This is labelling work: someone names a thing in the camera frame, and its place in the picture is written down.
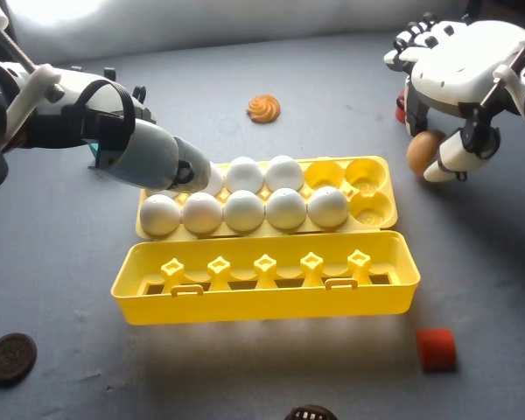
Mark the chocolate toy cake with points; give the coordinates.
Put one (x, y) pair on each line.
(308, 413)

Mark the orange swirl toy cookie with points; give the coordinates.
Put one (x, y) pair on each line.
(263, 109)

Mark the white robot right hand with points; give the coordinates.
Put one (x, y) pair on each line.
(464, 65)

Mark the white sheet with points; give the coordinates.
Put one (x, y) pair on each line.
(201, 22)

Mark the brown toy egg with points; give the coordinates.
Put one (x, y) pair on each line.
(421, 152)

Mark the grey table cloth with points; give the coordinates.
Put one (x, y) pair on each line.
(48, 262)

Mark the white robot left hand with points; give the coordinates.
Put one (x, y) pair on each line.
(149, 153)

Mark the red arch block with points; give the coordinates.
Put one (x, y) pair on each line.
(437, 350)

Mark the yellow plastic egg carton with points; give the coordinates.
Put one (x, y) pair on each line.
(267, 302)

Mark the dark chocolate sandwich cookie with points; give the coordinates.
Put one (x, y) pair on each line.
(11, 359)

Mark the teal number cube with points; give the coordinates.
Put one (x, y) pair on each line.
(97, 149)

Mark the orange round plus disc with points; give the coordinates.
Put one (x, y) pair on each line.
(400, 107)

